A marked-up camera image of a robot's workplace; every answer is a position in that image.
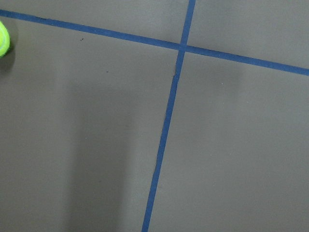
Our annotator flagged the yellow tennis ball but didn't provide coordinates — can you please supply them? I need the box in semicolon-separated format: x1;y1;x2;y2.
0;22;11;57

